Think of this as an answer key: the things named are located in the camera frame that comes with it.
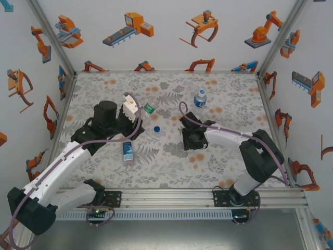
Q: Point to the blue plastic bottle cap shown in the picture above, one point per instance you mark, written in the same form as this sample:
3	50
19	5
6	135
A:
156	129

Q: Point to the clear bottle blue white label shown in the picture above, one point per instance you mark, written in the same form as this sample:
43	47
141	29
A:
127	152

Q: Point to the blue label Pocari Sweat bottle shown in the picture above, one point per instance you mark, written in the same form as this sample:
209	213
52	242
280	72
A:
199	101

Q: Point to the clear bottle green leaf label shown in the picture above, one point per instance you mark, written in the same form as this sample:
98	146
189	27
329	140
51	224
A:
149	107

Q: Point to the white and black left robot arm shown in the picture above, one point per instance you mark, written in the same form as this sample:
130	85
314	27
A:
57	169

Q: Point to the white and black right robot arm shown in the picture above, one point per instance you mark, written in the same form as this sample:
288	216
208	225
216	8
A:
226	136

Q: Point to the floral fern print tablecloth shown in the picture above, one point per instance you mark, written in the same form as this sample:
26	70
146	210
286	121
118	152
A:
182	86

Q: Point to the small controller circuit board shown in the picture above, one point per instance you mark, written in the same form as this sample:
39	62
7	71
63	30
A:
239	216
96	211

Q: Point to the aluminium table side rail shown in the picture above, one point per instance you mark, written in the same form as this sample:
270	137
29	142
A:
65	109
271	117

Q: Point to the thin aluminium table edge rail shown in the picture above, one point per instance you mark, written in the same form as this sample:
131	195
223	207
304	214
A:
166	71

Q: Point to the grooved aluminium mounting rail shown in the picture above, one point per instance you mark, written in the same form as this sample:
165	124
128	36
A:
166	198

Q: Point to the aluminium frame post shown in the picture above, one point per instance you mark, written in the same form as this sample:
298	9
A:
24	244
53	39
281	39
307	229

